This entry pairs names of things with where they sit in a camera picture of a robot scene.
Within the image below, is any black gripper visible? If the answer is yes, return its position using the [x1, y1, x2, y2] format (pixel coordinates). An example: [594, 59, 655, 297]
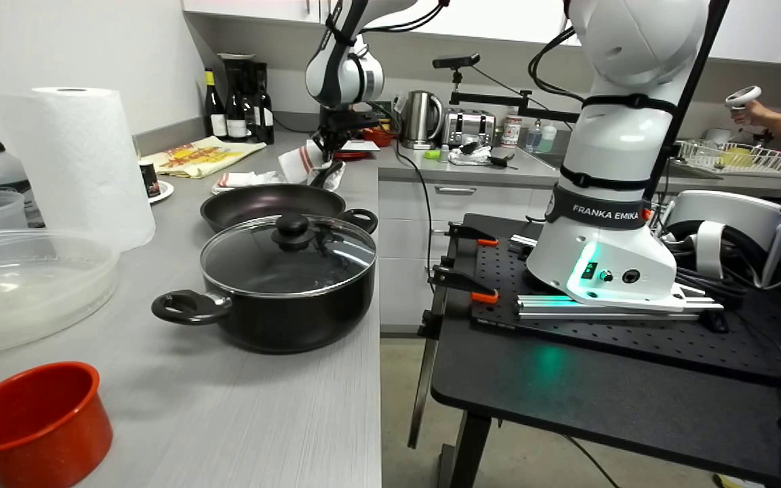
[319, 110, 359, 154]

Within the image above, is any white towel with red stripe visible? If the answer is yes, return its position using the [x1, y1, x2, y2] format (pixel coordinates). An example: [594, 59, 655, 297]
[277, 139, 324, 185]

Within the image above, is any black frying pan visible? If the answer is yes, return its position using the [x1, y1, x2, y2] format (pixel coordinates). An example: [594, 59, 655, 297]
[202, 185, 380, 233]

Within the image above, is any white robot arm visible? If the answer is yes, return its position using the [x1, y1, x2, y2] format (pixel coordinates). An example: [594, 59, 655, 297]
[527, 0, 710, 310]

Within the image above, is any folded white towel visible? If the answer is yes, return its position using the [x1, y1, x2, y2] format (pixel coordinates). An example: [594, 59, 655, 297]
[212, 171, 281, 195]

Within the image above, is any white paper towel roll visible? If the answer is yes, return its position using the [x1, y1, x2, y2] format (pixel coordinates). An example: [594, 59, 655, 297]
[8, 86, 155, 253]

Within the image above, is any person hand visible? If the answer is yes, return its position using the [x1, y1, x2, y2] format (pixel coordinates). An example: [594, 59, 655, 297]
[734, 101, 778, 130]

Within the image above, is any steel electric kettle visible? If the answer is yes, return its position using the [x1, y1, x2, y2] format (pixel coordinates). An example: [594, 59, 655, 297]
[403, 91, 446, 149]

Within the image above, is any dark wine bottle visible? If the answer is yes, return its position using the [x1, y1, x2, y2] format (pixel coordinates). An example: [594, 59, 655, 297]
[203, 69, 228, 139]

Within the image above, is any yellow red printed bag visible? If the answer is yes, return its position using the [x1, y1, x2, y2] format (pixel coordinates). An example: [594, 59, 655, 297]
[148, 137, 262, 180]

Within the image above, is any black pot with glass lid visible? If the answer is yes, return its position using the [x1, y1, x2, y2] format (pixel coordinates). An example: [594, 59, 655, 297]
[152, 210, 378, 356]

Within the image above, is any white round plate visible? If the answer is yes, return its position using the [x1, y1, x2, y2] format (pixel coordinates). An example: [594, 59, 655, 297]
[149, 181, 174, 207]

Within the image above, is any dark small jar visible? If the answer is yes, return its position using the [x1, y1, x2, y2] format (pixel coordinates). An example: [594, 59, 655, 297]
[138, 162, 161, 198]

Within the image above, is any clear plastic container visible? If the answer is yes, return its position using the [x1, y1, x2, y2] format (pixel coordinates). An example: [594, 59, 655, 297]
[0, 227, 121, 349]

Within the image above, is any white vr headset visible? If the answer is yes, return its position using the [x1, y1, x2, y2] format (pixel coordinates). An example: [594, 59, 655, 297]
[659, 191, 781, 288]

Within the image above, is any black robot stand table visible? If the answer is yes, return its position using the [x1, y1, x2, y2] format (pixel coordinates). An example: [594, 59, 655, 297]
[431, 288, 781, 488]

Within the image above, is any red plastic cup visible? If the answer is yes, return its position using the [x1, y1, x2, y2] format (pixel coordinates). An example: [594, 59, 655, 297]
[0, 362, 115, 488]

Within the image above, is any black perforated breadboard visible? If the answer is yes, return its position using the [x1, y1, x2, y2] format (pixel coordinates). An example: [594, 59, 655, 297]
[472, 222, 781, 386]

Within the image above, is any camera tripod arm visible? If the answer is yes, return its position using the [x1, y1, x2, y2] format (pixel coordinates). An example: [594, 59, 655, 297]
[431, 51, 583, 124]

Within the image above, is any orange handled clamp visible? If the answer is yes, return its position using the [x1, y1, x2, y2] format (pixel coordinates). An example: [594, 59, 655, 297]
[446, 222, 537, 249]
[431, 265, 499, 306]

